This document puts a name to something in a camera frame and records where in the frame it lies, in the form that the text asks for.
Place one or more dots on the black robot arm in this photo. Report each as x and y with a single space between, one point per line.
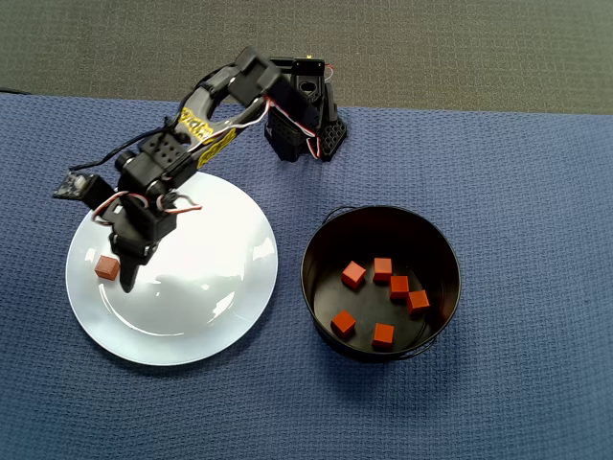
254 76

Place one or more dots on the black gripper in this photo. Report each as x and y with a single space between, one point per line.
135 242

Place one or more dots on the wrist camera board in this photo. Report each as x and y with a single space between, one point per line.
76 184

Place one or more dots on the blue woven table cloth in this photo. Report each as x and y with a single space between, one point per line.
479 191

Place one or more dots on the red cube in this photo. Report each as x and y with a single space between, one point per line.
418 302
382 269
353 275
343 324
399 287
106 268
383 335

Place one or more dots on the black metal bucket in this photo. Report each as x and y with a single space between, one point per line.
431 249

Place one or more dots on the white round plate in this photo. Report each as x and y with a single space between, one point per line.
201 311

